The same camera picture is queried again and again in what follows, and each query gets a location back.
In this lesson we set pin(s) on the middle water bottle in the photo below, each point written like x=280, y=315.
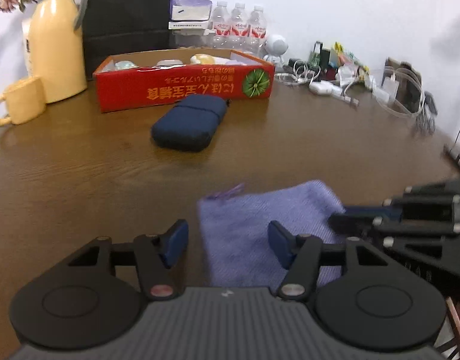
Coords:
x=238, y=26

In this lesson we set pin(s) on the yellow mug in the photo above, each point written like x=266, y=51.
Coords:
x=24, y=101

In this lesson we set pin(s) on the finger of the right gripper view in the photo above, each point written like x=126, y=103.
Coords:
x=358, y=219

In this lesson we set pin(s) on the green glass jar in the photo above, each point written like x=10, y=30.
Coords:
x=124, y=65

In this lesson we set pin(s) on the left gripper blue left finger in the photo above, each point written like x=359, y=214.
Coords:
x=173, y=243

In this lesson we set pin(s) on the translucent white plastic box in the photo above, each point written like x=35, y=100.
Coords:
x=169, y=62

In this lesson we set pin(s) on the purple cloth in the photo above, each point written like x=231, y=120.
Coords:
x=234, y=230

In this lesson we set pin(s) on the white round camera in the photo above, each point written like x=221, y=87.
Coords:
x=275, y=48

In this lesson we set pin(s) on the yellow white plush toy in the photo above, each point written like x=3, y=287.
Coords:
x=205, y=59

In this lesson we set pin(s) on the yellow thermos jug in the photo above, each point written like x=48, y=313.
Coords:
x=56, y=47

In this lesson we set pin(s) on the black paper shopping bag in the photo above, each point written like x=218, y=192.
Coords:
x=115, y=27

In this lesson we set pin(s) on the red cardboard box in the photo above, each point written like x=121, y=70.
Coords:
x=244, y=77

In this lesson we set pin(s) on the purple white tissue pack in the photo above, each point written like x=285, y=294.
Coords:
x=189, y=14

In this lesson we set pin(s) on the navy blue pouch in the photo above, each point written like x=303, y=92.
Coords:
x=190, y=124

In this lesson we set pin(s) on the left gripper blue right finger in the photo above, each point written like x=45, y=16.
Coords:
x=282, y=243

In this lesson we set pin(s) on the white power adapter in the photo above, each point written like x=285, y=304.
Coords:
x=388, y=91

